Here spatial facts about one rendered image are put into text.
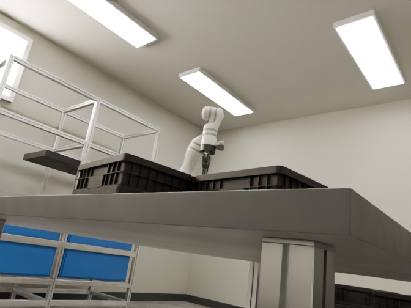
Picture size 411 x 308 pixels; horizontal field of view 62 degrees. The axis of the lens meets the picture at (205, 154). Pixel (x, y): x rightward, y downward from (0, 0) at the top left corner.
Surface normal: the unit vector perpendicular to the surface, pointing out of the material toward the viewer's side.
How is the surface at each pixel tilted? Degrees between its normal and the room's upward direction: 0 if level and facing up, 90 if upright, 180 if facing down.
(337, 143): 90
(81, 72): 90
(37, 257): 90
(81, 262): 90
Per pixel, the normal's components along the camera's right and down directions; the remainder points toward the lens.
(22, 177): 0.77, -0.09
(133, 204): -0.62, -0.31
